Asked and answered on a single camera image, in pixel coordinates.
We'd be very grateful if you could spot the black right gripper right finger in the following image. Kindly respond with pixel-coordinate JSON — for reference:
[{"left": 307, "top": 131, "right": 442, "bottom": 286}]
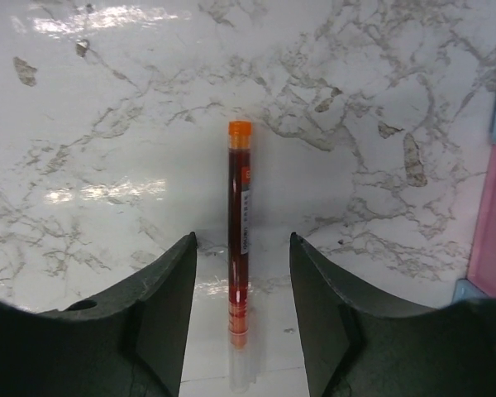
[{"left": 289, "top": 234, "right": 496, "bottom": 396}]

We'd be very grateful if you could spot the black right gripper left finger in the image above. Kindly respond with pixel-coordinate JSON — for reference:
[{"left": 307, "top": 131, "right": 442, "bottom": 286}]
[{"left": 0, "top": 234, "right": 197, "bottom": 396}]

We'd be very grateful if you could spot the orange capped refill pen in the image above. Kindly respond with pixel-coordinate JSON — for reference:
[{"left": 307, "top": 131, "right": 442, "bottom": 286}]
[{"left": 227, "top": 121, "right": 252, "bottom": 393}]

